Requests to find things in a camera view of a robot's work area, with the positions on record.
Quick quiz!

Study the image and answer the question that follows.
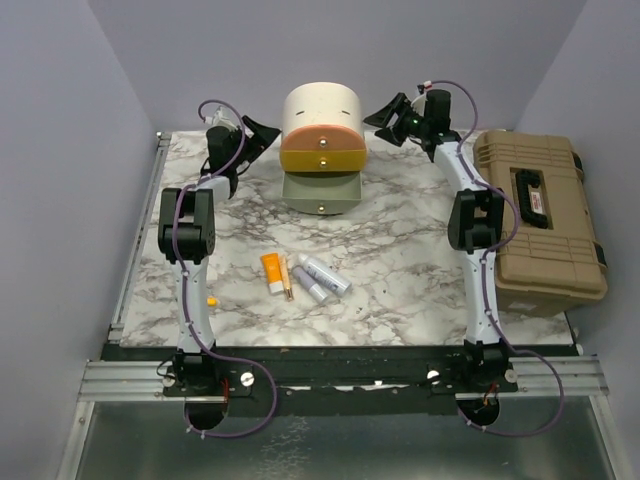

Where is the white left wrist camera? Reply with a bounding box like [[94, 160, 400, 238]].
[[205, 109, 237, 131]]

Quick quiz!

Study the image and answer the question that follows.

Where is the yellow drawer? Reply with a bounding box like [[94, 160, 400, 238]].
[[280, 150, 367, 173]]

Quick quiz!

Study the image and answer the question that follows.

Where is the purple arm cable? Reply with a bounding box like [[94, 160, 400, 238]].
[[427, 79, 566, 436], [171, 100, 279, 441]]

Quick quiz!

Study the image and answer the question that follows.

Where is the grey bottom drawer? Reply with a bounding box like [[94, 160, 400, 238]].
[[282, 172, 362, 215]]

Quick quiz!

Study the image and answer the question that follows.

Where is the white blue tube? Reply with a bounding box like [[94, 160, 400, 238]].
[[298, 253, 352, 297]]

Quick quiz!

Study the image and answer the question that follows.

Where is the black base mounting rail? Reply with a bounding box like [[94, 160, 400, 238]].
[[99, 339, 526, 417]]

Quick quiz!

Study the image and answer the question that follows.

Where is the cream round drawer organizer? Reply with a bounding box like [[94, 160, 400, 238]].
[[282, 82, 364, 138]]

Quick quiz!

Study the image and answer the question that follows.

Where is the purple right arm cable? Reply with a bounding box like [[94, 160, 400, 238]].
[[427, 79, 566, 436]]

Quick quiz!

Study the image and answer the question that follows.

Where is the gold cream tube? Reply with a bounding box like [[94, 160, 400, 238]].
[[279, 255, 294, 301]]

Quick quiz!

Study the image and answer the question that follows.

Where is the orange sunscreen tube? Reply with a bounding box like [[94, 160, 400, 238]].
[[261, 253, 284, 295]]

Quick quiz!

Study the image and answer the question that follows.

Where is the lavender white bottle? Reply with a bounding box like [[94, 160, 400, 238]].
[[292, 265, 328, 305]]

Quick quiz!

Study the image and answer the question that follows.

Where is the aluminium frame rail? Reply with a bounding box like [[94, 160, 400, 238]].
[[78, 356, 609, 402]]

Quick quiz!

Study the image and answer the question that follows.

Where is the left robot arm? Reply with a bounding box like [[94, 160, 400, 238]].
[[157, 116, 281, 355]]

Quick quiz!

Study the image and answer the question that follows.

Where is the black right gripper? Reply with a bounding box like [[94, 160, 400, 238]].
[[361, 94, 427, 149]]

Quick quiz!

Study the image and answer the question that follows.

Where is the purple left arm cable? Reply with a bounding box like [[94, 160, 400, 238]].
[[171, 100, 279, 441]]

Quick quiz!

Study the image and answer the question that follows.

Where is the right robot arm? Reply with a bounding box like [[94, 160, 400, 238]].
[[364, 87, 504, 349]]

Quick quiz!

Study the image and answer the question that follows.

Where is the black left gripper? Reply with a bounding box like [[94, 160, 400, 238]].
[[230, 116, 280, 170]]

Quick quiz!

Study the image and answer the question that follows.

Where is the tan plastic tool case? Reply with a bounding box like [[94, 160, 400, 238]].
[[473, 130, 608, 317]]

